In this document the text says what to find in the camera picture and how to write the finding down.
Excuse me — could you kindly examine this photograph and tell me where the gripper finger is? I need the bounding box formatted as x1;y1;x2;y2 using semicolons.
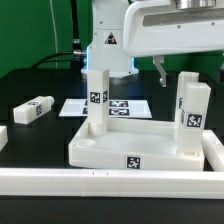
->
218;62;224;82

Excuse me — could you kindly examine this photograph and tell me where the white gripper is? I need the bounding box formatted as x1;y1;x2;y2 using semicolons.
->
123;0;224;87

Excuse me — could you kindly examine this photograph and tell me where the white desk top tray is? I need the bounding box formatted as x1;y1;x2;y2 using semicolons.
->
68;118;205;171

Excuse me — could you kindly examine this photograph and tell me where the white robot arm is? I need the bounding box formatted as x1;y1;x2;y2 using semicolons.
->
82;0;224;84

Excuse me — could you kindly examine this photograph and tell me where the white right fence bar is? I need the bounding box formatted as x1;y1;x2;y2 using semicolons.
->
202;130;224;172

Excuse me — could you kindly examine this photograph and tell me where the white fence bar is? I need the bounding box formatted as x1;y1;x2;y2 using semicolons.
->
0;168;224;199
202;130;224;172

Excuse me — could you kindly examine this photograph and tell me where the white front fence bar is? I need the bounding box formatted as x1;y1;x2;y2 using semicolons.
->
0;168;224;199

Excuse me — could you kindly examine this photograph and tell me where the black cable with connector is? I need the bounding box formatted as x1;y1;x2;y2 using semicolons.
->
31;0;88;70

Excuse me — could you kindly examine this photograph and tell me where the white marker base plate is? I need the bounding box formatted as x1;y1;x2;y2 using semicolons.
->
59;99;152;119

